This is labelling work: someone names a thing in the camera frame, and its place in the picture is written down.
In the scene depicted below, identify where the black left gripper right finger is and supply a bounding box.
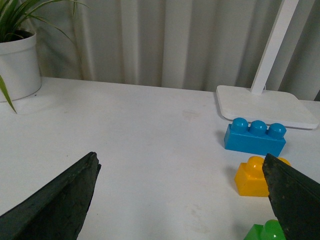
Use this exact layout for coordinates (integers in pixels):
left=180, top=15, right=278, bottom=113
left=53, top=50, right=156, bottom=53
left=262, top=153, right=320, bottom=240

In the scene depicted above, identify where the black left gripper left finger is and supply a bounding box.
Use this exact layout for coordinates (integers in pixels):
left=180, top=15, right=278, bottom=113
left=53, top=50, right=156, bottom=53
left=0, top=152, right=101, bottom=240

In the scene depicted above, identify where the yellow two-stud block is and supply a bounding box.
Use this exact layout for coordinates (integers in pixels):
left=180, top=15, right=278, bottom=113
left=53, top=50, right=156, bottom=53
left=234, top=155, right=292, bottom=198

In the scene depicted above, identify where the green two-stud block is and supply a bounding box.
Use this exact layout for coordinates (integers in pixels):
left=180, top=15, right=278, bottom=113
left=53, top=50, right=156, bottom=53
left=244, top=219, right=286, bottom=240

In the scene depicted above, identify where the blue three-stud block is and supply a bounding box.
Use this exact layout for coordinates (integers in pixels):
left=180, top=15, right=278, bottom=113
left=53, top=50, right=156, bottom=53
left=223, top=117, right=287, bottom=157

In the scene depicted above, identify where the white desk lamp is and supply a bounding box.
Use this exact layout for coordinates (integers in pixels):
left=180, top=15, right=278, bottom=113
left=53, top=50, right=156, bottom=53
left=216, top=0, right=319, bottom=130

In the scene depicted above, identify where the white plant pot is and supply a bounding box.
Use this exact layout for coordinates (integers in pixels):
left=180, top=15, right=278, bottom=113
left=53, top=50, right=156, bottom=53
left=0, top=29, right=42, bottom=101

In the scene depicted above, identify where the green leafy plant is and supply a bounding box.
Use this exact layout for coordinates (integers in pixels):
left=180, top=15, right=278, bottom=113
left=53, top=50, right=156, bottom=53
left=0, top=0, right=87, bottom=115

